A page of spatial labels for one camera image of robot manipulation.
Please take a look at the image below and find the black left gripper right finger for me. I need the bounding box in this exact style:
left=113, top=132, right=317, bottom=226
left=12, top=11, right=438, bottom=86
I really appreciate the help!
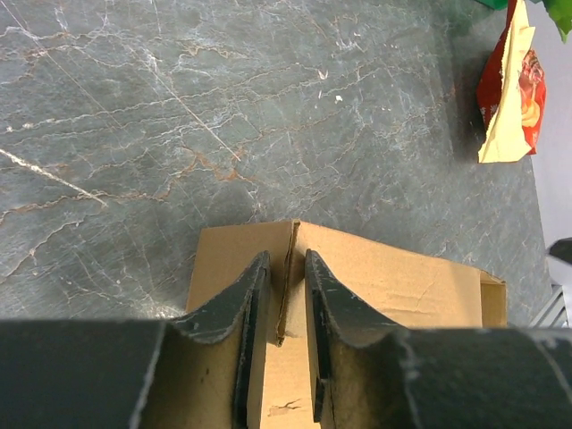
left=305, top=250, right=411, bottom=423

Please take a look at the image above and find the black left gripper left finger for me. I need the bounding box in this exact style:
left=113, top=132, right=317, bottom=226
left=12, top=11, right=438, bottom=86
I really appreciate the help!
left=172, top=251, right=271, bottom=428

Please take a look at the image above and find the brown cardboard paper box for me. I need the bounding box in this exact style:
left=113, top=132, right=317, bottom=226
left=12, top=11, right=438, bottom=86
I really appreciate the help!
left=147, top=218, right=509, bottom=429

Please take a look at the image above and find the red beige snack bag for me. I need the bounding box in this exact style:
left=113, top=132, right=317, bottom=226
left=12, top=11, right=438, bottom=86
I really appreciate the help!
left=476, top=1, right=547, bottom=164

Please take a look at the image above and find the green plastic tray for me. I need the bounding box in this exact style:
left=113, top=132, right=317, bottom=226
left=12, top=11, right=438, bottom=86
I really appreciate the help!
left=476, top=0, right=509, bottom=10

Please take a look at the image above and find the green leafy vegetable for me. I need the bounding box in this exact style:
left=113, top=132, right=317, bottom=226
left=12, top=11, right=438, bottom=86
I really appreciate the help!
left=543, top=0, right=572, bottom=43

